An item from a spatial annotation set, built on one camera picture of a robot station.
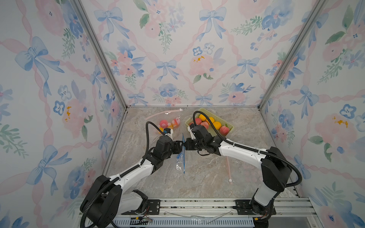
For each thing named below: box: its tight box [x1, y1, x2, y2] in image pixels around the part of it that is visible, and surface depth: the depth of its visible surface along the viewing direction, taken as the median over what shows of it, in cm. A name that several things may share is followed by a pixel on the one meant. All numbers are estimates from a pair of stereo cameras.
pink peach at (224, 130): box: [219, 125, 230, 136], surface depth 102 cm
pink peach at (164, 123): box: [159, 119, 169, 129], surface depth 98 cm
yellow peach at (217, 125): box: [212, 121, 222, 131], surface depth 105 cm
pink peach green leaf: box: [200, 121, 210, 130], surface depth 105 cm
